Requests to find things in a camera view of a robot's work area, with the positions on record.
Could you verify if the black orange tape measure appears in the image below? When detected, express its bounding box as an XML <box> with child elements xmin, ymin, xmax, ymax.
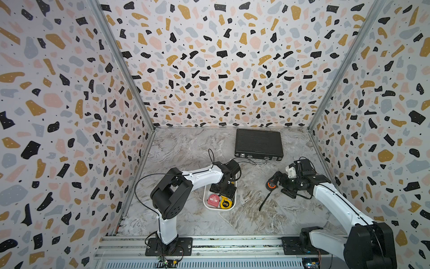
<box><xmin>265</xmin><ymin>179</ymin><xmax>278</xmax><ymax>192</ymax></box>

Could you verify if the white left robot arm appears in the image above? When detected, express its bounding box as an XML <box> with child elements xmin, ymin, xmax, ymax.
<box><xmin>150</xmin><ymin>160</ymin><xmax>241</xmax><ymax>247</ymax></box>

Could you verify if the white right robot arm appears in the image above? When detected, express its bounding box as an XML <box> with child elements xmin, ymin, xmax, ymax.
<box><xmin>266</xmin><ymin>158</ymin><xmax>397</xmax><ymax>269</ymax></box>

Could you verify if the white plastic storage tray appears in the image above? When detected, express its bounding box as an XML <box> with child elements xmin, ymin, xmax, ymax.
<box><xmin>203</xmin><ymin>185</ymin><xmax>237</xmax><ymax>211</ymax></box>

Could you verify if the yellow front 3m tape measure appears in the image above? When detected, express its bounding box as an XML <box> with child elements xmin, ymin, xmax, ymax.
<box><xmin>219</xmin><ymin>196</ymin><xmax>234</xmax><ymax>210</ymax></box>

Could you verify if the pink tape measure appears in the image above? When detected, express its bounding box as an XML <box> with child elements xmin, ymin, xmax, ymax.
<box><xmin>207</xmin><ymin>194</ymin><xmax>221</xmax><ymax>208</ymax></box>

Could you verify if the black ribbed metal case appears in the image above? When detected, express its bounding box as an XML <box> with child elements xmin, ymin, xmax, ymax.
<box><xmin>234</xmin><ymin>129</ymin><xmax>284</xmax><ymax>161</ymax></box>

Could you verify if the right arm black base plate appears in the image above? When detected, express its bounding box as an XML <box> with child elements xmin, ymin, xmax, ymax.
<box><xmin>281</xmin><ymin>236</ymin><xmax>329</xmax><ymax>255</ymax></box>

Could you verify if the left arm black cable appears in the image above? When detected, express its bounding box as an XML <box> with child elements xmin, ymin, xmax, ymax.
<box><xmin>133</xmin><ymin>173</ymin><xmax>169</xmax><ymax>216</ymax></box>

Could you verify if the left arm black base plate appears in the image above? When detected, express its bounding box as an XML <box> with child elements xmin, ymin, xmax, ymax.
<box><xmin>145</xmin><ymin>238</ymin><xmax>193</xmax><ymax>257</ymax></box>

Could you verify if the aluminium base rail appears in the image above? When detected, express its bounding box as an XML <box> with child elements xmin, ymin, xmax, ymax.
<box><xmin>93</xmin><ymin>235</ymin><xmax>345</xmax><ymax>269</ymax></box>

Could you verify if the aluminium corner post right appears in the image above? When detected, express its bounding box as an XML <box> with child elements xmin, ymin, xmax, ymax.
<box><xmin>308</xmin><ymin>0</ymin><xmax>386</xmax><ymax>134</ymax></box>

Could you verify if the aluminium corner post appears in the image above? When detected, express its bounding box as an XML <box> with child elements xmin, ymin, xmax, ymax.
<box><xmin>308</xmin><ymin>0</ymin><xmax>386</xmax><ymax>134</ymax></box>
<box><xmin>87</xmin><ymin>0</ymin><xmax>155</xmax><ymax>133</ymax></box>

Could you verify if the aluminium corner post left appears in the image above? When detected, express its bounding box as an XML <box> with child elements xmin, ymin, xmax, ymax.
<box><xmin>87</xmin><ymin>0</ymin><xmax>155</xmax><ymax>133</ymax></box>

